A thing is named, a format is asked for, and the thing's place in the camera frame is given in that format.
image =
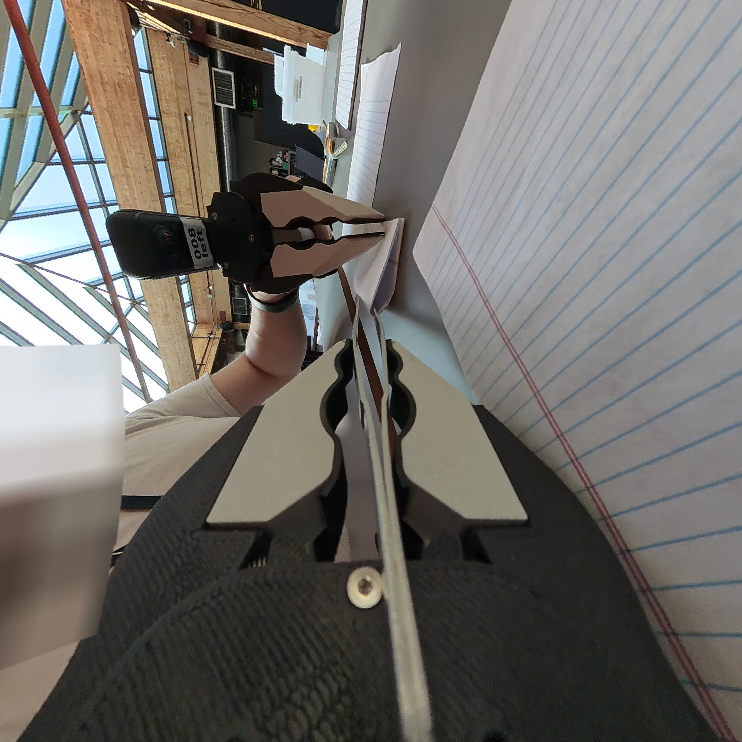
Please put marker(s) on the white storage bin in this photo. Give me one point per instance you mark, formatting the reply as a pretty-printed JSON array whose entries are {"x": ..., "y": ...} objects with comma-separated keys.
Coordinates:
[{"x": 301, "y": 87}]

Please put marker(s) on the wall vent grille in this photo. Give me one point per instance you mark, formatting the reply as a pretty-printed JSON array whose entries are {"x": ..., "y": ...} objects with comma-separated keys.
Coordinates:
[{"x": 223, "y": 87}]

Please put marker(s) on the skylight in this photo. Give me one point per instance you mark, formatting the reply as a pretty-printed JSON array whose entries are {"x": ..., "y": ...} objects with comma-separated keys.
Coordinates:
[{"x": 35, "y": 278}]

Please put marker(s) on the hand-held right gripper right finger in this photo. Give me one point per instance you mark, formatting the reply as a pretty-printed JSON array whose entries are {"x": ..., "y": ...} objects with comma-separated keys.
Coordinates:
[{"x": 464, "y": 464}]

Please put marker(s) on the white lined notepad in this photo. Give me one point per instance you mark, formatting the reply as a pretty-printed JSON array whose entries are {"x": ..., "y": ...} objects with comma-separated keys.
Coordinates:
[{"x": 351, "y": 58}]

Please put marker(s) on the wooden ceiling beam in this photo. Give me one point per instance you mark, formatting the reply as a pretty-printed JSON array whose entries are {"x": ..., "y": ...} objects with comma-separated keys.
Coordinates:
[{"x": 127, "y": 145}]

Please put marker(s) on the grey orange scissors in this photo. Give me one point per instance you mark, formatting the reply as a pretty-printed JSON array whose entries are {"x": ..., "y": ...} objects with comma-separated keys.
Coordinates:
[{"x": 333, "y": 148}]

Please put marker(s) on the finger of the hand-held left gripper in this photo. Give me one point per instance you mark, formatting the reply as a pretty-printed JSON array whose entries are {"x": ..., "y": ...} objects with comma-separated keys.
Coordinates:
[
  {"x": 313, "y": 203},
  {"x": 313, "y": 261}
]

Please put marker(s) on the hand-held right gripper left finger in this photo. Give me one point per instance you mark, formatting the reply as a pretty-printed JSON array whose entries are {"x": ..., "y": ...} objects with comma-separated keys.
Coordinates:
[{"x": 272, "y": 464}]

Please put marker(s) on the red pipe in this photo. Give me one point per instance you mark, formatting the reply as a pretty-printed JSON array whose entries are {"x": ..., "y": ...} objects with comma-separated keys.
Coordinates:
[{"x": 69, "y": 174}]

